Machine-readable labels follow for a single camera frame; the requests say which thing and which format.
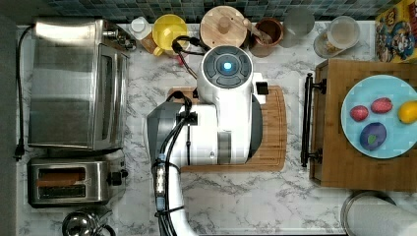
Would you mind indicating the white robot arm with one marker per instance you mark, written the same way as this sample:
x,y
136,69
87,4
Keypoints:
x,y
224,127

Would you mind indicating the stainless steel slot toaster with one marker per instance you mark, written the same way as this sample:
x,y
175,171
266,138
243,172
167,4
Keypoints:
x,y
105,179

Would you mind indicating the stainless steel toaster oven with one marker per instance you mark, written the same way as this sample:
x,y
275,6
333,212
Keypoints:
x,y
79,82

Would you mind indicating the toast slice in toaster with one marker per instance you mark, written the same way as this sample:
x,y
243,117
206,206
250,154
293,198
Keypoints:
x,y
59,179

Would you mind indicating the bamboo cutting board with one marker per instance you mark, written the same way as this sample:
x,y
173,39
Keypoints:
x,y
270,156

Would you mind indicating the round wooden lid jar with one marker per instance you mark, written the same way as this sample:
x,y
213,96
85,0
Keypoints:
x,y
223,25

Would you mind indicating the yellow pitcher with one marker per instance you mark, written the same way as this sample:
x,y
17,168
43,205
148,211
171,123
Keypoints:
x,y
165,29

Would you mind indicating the white capped bottle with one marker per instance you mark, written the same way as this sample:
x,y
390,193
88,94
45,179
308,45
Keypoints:
x,y
142,31

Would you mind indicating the grey glass tumbler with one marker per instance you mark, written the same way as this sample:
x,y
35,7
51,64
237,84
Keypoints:
x,y
297,23

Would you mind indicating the left red strawberry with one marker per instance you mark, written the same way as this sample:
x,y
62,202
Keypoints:
x,y
359,113

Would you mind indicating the red strawberry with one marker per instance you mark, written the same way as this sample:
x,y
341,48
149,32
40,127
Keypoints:
x,y
382,105
359,113

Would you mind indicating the shiny steel kettle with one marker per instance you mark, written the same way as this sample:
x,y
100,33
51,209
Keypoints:
x,y
87,223

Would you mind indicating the clear cereal container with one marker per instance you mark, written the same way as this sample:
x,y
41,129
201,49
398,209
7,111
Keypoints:
x,y
342,33

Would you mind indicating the purple plum toy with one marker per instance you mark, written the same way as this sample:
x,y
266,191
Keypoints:
x,y
373,136

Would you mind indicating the right red strawberry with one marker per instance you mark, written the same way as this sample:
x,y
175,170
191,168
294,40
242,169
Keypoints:
x,y
382,105

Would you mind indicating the paper towel roll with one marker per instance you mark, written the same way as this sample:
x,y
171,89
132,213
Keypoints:
x,y
371,213

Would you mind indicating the light blue plate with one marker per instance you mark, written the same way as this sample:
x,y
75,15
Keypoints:
x,y
400,137

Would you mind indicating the yellow lemon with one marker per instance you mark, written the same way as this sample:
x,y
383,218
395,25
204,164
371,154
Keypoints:
x,y
407,112

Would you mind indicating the yellow cereal box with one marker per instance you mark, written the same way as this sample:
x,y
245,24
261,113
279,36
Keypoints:
x,y
396,33

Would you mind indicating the wooden tray with black handle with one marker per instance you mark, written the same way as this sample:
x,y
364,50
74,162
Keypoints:
x,y
332,160

